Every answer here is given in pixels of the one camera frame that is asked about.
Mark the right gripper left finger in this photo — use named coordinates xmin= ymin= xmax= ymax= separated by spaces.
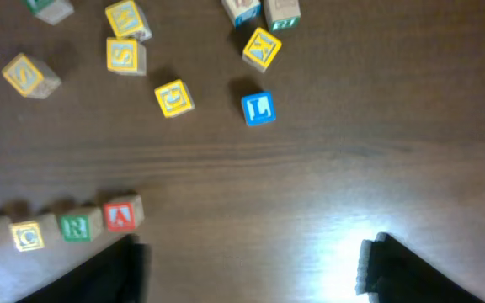
xmin=19 ymin=234 xmax=151 ymax=303

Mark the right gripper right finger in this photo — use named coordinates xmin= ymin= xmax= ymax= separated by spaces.
xmin=354 ymin=232 xmax=484 ymax=303

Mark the red A block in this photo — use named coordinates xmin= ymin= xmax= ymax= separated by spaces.
xmin=103 ymin=195 xmax=145 ymax=232

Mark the green R block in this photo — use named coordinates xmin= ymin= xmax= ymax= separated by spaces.
xmin=59 ymin=207 xmax=104 ymax=242

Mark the yellow C block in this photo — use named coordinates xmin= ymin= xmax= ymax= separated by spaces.
xmin=8 ymin=213 xmax=61 ymax=253

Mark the yellow block lower right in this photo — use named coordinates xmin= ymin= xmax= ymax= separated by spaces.
xmin=154 ymin=79 xmax=195 ymax=118

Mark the blue L block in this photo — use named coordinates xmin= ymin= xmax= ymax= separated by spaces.
xmin=242 ymin=91 xmax=276 ymax=126

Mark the yellow block centre left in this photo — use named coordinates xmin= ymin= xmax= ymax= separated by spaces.
xmin=2 ymin=53 xmax=61 ymax=99

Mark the yellow block centre lower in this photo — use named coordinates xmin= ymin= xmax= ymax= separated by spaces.
xmin=106 ymin=37 xmax=147 ymax=76

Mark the yellow block centre upper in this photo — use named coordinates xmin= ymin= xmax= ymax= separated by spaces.
xmin=104 ymin=0 xmax=152 ymax=42

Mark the green Z block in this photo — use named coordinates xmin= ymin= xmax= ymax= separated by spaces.
xmin=23 ymin=0 xmax=74 ymax=25

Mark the green sided wooden block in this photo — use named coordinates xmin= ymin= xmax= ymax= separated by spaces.
xmin=264 ymin=0 xmax=301 ymax=32

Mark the blue sided wooden block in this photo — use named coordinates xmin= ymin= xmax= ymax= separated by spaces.
xmin=221 ymin=0 xmax=262 ymax=28

